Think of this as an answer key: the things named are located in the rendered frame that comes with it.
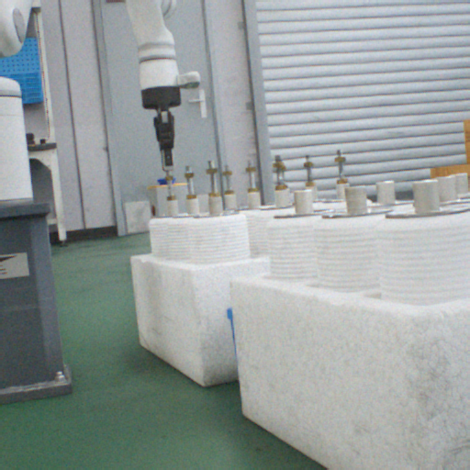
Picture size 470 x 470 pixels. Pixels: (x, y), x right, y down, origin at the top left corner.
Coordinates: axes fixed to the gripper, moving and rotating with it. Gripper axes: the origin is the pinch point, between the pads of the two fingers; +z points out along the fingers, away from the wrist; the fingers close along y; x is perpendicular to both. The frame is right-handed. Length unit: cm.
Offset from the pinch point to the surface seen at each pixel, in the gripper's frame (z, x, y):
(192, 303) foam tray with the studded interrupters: 22.4, 0.3, 31.2
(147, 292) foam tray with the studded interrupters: 23.4, -6.5, 5.2
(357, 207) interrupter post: 9, 17, 66
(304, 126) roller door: -43, 139, -489
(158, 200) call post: 6.9, -2.4, -13.5
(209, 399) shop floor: 35, 1, 39
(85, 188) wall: -7, -55, -474
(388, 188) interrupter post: 8, 25, 51
